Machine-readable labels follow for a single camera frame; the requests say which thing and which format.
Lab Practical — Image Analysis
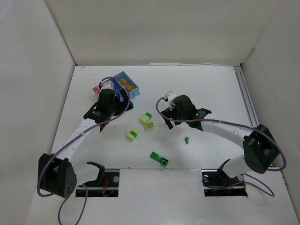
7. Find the lime green lego brick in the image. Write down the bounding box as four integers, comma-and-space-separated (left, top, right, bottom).
144, 122, 154, 131

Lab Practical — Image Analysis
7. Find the pale yellow green-top lego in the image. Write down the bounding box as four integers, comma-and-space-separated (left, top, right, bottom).
140, 112, 152, 124

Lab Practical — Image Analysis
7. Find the large yellow lego brick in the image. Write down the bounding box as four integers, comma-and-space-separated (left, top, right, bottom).
119, 79, 128, 87

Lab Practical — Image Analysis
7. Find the green lego plate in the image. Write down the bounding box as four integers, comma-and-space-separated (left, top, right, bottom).
150, 152, 168, 167

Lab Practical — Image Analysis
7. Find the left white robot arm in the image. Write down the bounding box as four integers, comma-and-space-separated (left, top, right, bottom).
37, 89, 133, 199

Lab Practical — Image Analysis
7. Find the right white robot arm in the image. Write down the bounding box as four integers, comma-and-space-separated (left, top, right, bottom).
160, 91, 280, 178

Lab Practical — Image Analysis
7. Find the purple-blue plastic bin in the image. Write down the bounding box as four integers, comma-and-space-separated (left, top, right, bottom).
110, 78, 124, 102

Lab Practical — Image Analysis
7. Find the pink plastic bin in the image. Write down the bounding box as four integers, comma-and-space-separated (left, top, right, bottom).
92, 85, 101, 98

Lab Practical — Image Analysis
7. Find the light blue plastic bin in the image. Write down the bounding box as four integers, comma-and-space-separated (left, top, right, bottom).
114, 71, 140, 99

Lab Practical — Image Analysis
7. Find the pale yellow green lego stack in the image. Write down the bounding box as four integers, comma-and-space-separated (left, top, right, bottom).
125, 128, 139, 141

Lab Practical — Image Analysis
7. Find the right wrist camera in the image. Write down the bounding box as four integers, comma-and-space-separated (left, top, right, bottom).
165, 91, 177, 111

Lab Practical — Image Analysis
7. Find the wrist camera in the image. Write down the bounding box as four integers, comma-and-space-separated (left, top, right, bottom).
99, 80, 114, 91
165, 91, 177, 111

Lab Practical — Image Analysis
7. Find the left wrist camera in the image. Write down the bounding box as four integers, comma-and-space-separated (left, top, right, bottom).
99, 80, 114, 91

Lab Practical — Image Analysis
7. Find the aluminium rail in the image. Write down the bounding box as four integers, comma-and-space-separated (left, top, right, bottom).
233, 66, 259, 127

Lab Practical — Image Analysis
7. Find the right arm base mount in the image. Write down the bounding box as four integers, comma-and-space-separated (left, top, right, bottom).
202, 169, 248, 197

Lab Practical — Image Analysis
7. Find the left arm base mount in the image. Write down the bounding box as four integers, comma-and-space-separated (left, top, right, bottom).
74, 161, 120, 197

